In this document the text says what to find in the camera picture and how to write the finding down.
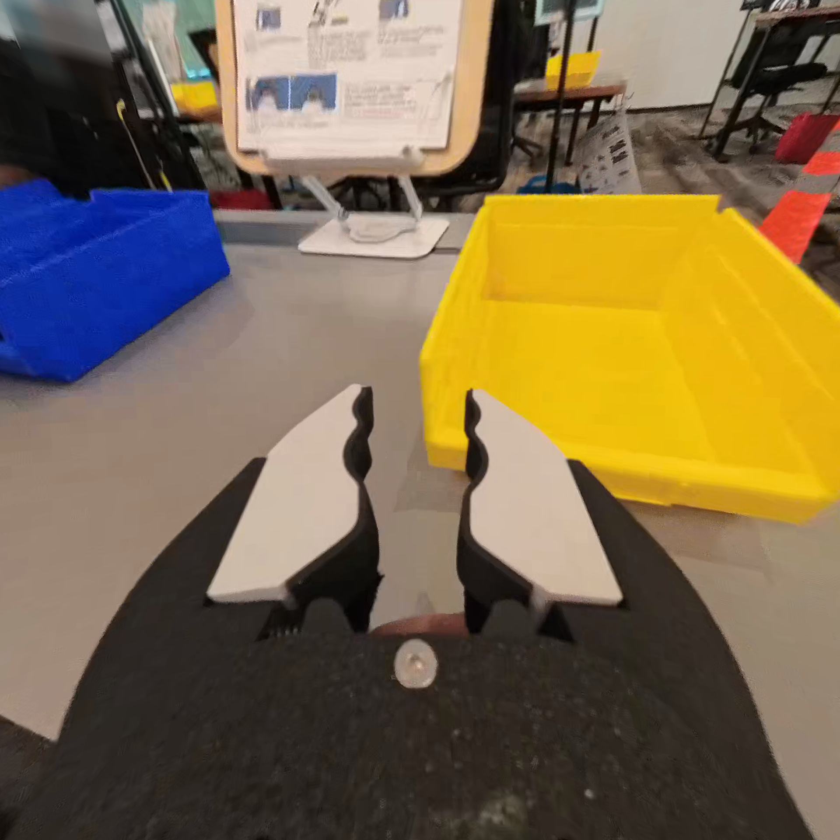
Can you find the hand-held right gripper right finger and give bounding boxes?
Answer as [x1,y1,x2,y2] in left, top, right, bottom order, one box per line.
[457,388,624,634]

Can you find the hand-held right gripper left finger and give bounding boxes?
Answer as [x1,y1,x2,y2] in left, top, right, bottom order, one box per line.
[206,384,385,634]

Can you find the yellow plastic bin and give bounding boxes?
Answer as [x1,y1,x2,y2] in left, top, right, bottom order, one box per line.
[419,193,840,526]

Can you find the blue plastic bin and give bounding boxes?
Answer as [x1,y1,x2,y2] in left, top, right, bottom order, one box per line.
[0,178,232,384]

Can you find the red bag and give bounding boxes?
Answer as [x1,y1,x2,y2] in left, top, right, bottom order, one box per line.
[773,112,840,165]
[209,189,274,211]

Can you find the hanging printed sheet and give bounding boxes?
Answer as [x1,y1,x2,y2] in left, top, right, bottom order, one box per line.
[576,105,642,196]

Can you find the orange traffic cone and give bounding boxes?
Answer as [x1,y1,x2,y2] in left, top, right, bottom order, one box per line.
[758,131,840,265]

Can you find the black office chair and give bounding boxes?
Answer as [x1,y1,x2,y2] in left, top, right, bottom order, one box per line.
[453,0,534,193]
[697,13,831,160]

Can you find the wooden instruction board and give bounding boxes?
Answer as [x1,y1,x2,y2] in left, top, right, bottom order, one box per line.
[214,0,495,178]

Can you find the wooden table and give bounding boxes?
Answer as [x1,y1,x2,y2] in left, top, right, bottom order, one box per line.
[514,82,629,107]

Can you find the small yellow bin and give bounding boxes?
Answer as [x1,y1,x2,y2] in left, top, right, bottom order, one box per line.
[169,80,219,112]
[543,51,602,91]

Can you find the instruction board on stand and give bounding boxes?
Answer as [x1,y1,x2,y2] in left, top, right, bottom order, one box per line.
[233,0,464,153]

